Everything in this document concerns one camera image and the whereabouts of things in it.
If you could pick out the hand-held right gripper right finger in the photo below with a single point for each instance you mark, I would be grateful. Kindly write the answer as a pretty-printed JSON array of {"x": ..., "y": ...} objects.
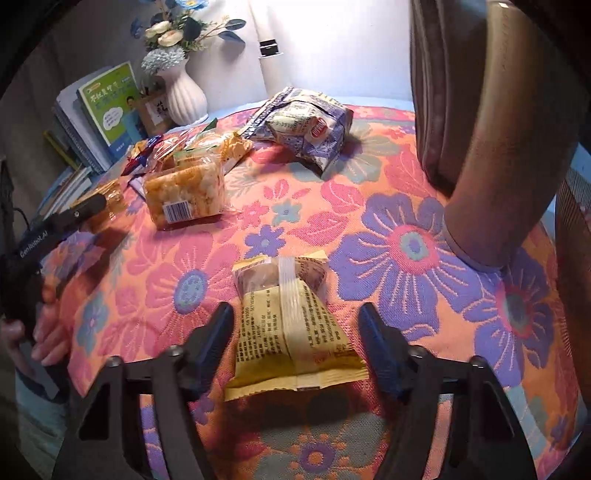
[{"x": 375, "y": 348}]

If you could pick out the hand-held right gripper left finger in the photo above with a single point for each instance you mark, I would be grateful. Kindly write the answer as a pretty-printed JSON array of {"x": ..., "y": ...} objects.
[{"x": 219, "y": 339}]

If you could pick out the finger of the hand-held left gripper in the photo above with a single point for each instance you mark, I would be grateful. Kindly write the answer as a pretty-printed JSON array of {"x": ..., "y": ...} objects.
[{"x": 85, "y": 207}]

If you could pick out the brown snack packet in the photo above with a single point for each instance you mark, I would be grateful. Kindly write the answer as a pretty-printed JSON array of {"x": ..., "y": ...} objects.
[{"x": 111, "y": 198}]

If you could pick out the yellow snack packet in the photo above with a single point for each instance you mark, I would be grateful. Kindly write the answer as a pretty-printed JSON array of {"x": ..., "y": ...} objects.
[{"x": 286, "y": 332}]

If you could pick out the green white snack packet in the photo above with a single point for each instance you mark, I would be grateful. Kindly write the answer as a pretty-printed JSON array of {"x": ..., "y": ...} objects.
[{"x": 211, "y": 125}]

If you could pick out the person's left hand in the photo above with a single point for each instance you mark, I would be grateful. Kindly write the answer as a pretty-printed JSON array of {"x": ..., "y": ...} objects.
[{"x": 51, "y": 332}]

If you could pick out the stack of books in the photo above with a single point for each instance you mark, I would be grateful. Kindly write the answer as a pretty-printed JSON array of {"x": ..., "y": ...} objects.
[{"x": 69, "y": 138}]

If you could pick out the red blue snack packet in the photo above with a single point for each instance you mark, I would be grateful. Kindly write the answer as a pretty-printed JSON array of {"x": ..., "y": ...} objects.
[{"x": 138, "y": 154}]

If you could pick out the clear packet of orange crackers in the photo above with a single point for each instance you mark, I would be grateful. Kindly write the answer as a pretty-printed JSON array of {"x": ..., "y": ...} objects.
[
  {"x": 184, "y": 191},
  {"x": 166, "y": 152}
]

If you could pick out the green book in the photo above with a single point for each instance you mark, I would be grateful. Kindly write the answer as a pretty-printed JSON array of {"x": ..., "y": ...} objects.
[{"x": 111, "y": 104}]

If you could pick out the floral woven cloth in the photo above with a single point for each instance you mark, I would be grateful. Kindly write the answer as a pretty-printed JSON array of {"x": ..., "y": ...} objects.
[{"x": 369, "y": 240}]

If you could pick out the brown box with calligraphy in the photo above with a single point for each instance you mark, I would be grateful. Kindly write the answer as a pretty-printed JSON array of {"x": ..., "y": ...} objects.
[{"x": 154, "y": 113}]

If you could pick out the person's leg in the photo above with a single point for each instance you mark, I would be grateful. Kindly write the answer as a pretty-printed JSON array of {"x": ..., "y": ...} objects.
[{"x": 39, "y": 415}]

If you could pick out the white ribbed vase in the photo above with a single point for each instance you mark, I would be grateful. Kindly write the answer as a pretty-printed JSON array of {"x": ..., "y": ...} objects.
[{"x": 184, "y": 97}]

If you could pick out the clear yellow pastry packet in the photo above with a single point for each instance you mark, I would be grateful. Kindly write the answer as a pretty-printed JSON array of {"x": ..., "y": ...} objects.
[{"x": 221, "y": 145}]

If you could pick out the purple white snack bag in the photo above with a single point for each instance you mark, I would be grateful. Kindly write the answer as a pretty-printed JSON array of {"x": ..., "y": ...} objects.
[{"x": 304, "y": 127}]

